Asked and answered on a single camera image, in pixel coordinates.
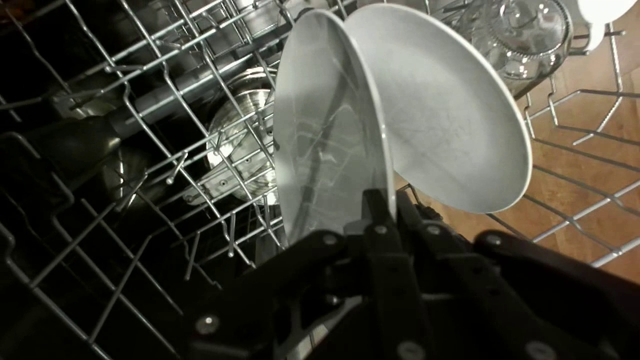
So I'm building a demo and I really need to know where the clear glass in rack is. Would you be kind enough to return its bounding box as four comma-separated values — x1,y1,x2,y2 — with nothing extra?
460,0,572,98

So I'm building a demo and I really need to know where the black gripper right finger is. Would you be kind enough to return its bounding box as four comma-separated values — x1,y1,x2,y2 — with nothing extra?
397,187,443,236

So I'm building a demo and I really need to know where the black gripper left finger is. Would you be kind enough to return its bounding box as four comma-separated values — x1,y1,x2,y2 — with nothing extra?
363,190,397,237

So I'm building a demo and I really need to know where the white cup in rack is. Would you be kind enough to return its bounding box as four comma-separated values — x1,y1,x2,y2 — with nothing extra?
578,0,636,23

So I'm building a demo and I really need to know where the wire upper dishwasher rack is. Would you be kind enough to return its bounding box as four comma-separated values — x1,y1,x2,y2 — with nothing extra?
0,0,640,360

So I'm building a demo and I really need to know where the white plate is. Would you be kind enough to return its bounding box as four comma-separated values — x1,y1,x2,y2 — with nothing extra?
344,1,532,213
273,10,397,241

